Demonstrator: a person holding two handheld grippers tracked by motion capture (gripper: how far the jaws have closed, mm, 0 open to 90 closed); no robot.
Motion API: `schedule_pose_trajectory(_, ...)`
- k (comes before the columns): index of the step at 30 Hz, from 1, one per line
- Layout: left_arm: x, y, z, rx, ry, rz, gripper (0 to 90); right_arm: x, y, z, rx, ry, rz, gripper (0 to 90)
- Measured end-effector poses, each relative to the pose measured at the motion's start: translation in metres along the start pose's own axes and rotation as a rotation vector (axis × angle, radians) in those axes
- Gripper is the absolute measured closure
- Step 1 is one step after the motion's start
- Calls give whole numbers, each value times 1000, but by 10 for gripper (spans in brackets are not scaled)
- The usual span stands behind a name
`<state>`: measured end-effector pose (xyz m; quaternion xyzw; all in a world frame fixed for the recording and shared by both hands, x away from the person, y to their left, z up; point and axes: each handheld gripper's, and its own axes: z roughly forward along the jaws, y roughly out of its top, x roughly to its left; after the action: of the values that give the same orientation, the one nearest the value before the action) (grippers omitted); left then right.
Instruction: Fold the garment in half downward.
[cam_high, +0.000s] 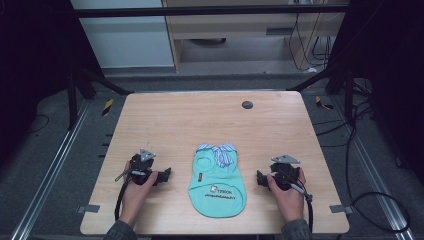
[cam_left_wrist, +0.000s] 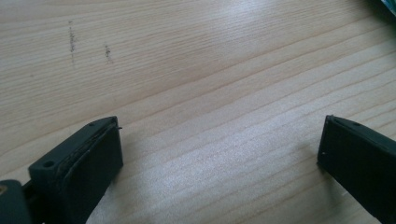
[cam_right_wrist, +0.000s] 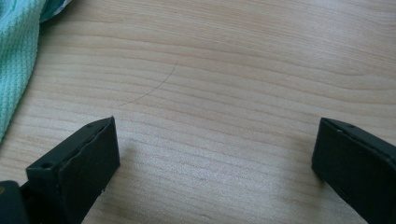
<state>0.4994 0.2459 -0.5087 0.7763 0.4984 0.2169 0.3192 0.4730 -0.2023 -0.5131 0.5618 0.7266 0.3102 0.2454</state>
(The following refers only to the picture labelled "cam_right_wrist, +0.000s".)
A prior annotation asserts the thin dark hair strand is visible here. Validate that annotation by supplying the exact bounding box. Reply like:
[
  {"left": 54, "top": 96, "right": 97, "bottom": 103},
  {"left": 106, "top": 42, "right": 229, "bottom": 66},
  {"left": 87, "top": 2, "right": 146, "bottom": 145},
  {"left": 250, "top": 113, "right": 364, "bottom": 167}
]
[{"left": 118, "top": 61, "right": 178, "bottom": 107}]

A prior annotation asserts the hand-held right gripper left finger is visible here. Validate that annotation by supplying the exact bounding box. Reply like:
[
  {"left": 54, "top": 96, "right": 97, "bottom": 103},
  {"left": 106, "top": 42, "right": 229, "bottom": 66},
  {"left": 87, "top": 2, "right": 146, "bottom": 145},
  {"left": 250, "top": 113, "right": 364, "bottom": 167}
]
[{"left": 19, "top": 116, "right": 121, "bottom": 224}]

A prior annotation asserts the mint green knit cloth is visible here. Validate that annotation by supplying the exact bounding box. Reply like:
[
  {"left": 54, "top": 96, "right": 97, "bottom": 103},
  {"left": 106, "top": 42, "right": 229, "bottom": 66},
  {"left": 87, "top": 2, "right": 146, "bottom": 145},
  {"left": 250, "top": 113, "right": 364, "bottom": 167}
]
[{"left": 0, "top": 0, "right": 73, "bottom": 142}]

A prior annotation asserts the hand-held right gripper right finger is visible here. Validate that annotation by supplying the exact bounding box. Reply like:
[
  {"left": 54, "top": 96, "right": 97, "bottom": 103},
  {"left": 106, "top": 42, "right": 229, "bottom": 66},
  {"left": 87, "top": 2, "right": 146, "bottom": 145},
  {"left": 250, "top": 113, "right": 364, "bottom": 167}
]
[{"left": 311, "top": 117, "right": 396, "bottom": 224}]

